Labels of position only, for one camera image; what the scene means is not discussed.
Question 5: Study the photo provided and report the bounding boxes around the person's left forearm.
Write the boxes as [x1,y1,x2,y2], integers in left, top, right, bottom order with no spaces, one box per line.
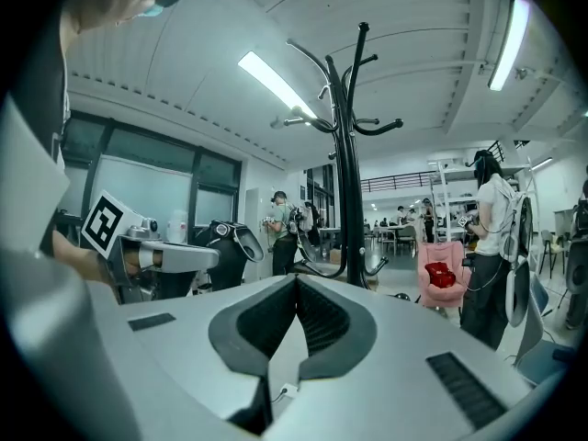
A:
[51,228,114,287]

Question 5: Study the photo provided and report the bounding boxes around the black framed window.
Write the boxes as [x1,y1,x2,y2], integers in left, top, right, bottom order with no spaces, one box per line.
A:
[58,111,243,250]

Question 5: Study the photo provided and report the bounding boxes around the pink armchair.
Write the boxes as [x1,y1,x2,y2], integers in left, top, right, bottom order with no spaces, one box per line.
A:
[416,240,473,311]

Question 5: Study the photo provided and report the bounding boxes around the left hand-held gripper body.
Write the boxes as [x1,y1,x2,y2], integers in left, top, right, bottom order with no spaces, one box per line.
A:
[81,189,158,304]

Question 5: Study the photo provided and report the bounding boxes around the black coat rack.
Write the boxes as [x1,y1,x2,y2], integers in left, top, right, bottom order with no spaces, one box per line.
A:
[283,21,411,303]

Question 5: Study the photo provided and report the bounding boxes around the white lockers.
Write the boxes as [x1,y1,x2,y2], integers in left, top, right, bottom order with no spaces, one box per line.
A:
[244,187,277,284]

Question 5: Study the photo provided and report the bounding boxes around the person's left hand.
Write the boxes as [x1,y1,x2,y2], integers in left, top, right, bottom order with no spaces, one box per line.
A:
[122,248,141,278]

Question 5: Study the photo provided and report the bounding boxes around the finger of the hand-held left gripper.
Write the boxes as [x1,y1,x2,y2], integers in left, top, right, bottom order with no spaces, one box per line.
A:
[139,241,221,274]

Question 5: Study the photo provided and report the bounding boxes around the red bag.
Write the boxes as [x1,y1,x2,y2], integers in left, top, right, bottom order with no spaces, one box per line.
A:
[424,261,457,289]

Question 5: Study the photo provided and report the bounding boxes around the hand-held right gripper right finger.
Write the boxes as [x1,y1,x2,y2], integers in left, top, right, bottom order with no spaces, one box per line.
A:
[265,273,548,441]

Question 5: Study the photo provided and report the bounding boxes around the white plastic container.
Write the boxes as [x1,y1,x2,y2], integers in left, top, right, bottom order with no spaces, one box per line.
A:
[166,208,190,243]

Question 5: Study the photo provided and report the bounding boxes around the person's head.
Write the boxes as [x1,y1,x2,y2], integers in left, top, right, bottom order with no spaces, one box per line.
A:
[59,0,166,36]

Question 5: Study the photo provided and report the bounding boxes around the long ceiling light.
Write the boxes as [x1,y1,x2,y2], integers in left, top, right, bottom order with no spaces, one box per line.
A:
[237,51,319,119]
[486,0,532,93]

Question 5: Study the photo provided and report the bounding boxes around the silver fisheye camera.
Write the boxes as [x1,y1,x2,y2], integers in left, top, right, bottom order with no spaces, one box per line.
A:
[124,217,163,242]

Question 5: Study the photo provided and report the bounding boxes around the blue chair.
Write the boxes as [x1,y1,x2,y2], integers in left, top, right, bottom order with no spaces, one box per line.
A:
[512,268,581,388]

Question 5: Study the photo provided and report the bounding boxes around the black stair railing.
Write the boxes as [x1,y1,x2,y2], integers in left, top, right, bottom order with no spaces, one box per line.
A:
[486,139,530,164]

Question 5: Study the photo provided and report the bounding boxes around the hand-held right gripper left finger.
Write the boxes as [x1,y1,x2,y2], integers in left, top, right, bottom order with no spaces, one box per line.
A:
[109,272,300,441]

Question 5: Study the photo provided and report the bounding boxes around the black mezzanine railing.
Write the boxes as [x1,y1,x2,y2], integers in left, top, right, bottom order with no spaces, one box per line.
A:
[360,170,435,193]

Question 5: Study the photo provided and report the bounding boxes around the person's black shirt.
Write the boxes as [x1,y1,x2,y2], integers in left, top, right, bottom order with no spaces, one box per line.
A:
[8,14,71,187]

